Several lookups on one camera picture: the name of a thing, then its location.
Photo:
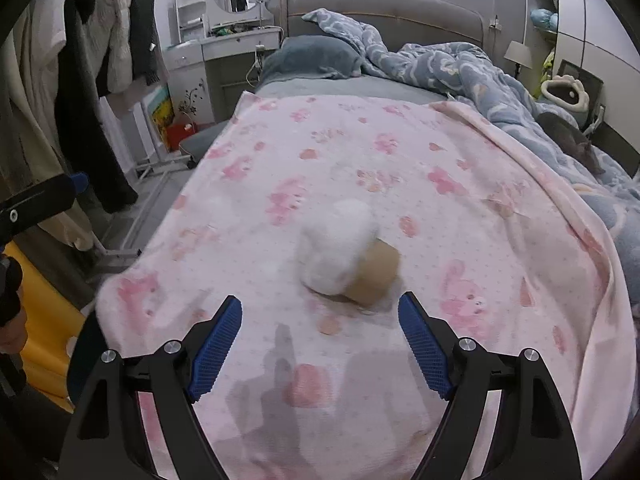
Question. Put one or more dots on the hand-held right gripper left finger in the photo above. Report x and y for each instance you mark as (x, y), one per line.
(215, 355)

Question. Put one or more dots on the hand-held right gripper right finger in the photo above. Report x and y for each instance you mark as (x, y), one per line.
(425, 355)

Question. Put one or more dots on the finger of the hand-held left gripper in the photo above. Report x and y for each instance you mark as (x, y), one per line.
(35, 205)

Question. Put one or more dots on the yellow bag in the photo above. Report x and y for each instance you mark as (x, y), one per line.
(45, 320)

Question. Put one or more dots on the brown cardboard tube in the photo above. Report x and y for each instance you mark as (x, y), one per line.
(375, 270)

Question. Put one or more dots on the white plush toy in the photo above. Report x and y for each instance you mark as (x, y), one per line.
(335, 245)

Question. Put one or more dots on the person's left hand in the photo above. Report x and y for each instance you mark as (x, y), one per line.
(10, 337)

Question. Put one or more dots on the beige hanging garment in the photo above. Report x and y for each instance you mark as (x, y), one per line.
(30, 110)

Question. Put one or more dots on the dark hanging garment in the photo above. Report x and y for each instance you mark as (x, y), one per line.
(85, 110)

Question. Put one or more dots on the white rolling rack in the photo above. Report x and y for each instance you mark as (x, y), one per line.
(160, 162)

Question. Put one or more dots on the colourful picture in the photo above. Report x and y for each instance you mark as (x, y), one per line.
(162, 115)

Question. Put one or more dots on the red box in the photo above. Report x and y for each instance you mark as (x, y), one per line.
(180, 135)

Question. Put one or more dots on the white fluffy jacket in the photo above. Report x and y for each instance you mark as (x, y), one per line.
(110, 25)

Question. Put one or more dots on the pink printed blanket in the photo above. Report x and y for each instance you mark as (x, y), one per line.
(350, 160)

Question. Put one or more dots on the black hanging vest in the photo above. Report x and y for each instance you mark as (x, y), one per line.
(145, 25)

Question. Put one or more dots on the white dressing table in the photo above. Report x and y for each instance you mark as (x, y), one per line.
(235, 60)

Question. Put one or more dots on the grey bed sheet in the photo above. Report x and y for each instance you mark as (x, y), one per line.
(350, 87)

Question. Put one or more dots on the blue floral duvet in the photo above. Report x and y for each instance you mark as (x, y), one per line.
(440, 67)

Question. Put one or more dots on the yellow green plush toy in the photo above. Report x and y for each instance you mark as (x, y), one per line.
(547, 72)

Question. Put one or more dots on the grey pillow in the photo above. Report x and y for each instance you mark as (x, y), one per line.
(310, 57)

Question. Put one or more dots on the bedside lamp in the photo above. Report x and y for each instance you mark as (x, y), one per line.
(517, 52)

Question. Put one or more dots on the grey upholstered bed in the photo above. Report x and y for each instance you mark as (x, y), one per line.
(390, 7)

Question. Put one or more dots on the blue plush toy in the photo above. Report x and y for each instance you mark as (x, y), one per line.
(542, 17)

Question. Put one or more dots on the white grey wardrobe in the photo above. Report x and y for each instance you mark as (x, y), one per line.
(585, 25)

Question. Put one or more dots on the wall socket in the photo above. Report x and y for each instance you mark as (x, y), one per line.
(496, 23)

